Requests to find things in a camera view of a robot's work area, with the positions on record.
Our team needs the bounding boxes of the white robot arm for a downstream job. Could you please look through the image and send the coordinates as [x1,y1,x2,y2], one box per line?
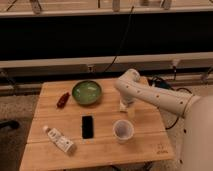
[114,69,213,171]

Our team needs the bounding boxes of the white plastic cup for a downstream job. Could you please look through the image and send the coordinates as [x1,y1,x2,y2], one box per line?
[113,120,134,143]

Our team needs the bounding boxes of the green bowl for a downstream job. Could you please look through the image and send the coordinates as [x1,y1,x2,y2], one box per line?
[72,80,102,105]

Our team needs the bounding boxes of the black smartphone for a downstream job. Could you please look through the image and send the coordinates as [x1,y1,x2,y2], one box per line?
[82,116,94,139]

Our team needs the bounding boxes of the dark red chili pepper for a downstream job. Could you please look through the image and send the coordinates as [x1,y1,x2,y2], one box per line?
[57,93,70,108]

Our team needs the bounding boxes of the white plastic bottle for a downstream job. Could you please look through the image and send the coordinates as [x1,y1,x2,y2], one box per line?
[43,125,76,155]

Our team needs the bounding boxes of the black floor cables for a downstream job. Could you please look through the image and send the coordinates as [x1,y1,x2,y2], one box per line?
[147,75,194,131]

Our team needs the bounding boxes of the black hanging cable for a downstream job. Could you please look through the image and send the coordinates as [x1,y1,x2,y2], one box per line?
[101,5,135,73]

